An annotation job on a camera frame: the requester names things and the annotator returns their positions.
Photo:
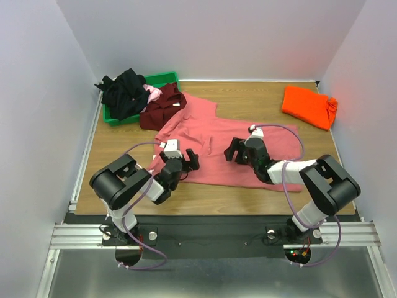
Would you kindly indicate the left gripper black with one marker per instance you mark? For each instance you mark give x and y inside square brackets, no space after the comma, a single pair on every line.
[191,165]

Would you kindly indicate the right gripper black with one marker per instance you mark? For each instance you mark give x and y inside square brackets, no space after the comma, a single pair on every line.
[239,152]

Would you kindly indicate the salmon pink t-shirt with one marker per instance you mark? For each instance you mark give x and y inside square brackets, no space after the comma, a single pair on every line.
[197,127]

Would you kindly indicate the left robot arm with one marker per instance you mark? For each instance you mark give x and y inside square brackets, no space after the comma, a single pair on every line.
[117,183]

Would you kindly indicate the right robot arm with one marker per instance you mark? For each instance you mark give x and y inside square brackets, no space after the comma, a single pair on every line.
[330,186]

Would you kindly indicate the maroon t-shirt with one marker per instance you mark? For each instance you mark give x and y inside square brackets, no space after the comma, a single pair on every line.
[160,111]

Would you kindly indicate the light pink t-shirt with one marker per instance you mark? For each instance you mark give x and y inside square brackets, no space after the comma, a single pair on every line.
[154,93]

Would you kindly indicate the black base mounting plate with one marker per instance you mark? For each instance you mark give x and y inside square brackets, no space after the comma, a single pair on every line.
[212,236]

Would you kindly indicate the green plastic bin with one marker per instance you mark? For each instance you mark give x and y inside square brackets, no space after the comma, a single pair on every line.
[156,80]

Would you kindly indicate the folded orange t-shirt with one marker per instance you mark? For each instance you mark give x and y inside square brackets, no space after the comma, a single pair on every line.
[315,109]

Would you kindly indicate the black t-shirt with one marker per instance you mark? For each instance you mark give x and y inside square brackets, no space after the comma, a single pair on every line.
[125,95]

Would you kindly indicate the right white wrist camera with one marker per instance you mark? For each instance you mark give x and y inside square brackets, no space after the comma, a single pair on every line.
[255,132]

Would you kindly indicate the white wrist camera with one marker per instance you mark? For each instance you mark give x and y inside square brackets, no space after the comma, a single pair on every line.
[171,148]
[255,132]

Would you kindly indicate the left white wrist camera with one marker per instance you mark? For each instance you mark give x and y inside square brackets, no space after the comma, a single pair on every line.
[171,148]

